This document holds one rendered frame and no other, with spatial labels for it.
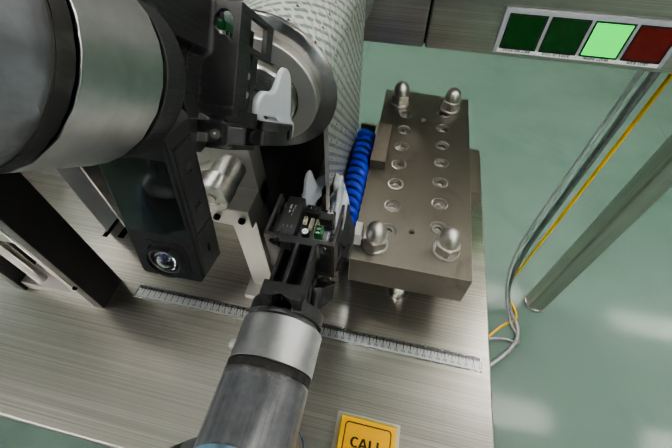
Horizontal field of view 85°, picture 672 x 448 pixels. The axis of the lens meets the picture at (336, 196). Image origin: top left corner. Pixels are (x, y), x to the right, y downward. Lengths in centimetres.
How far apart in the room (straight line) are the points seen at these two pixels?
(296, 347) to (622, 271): 186
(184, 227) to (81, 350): 48
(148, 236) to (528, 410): 150
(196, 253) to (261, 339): 12
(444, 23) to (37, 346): 79
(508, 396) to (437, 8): 132
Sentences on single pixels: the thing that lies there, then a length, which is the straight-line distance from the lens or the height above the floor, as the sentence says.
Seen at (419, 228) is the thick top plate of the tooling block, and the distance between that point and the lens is 54.
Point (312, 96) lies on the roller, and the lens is 36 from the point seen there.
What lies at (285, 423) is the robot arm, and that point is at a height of 113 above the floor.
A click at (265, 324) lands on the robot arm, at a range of 34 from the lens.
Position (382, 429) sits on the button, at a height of 92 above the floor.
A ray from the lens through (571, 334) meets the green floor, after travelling 180.
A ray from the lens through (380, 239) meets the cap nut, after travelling 48.
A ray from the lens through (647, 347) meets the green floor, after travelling 194.
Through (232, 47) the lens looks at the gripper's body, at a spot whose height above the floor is 136.
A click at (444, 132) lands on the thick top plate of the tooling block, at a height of 103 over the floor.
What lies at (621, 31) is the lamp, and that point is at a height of 120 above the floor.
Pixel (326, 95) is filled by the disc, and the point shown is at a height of 125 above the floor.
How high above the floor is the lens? 146
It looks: 50 degrees down
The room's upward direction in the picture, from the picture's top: straight up
